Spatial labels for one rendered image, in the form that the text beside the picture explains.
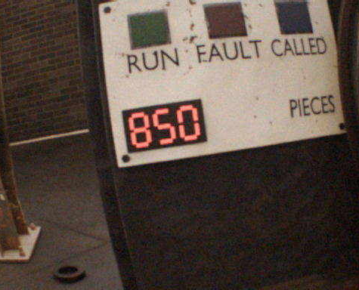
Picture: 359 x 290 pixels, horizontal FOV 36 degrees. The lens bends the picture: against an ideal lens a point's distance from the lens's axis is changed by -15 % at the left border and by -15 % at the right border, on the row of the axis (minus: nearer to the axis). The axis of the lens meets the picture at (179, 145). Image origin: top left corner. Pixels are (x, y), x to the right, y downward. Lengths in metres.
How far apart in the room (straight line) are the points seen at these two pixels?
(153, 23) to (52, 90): 6.13
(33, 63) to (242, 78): 6.15
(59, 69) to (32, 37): 0.57
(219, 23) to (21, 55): 6.19
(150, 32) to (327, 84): 0.20
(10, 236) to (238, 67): 2.83
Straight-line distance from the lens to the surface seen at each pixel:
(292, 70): 0.66
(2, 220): 3.36
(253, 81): 0.65
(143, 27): 0.63
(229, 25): 0.64
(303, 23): 0.65
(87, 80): 0.75
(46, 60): 6.73
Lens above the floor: 1.22
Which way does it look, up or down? 13 degrees down
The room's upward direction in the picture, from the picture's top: 8 degrees counter-clockwise
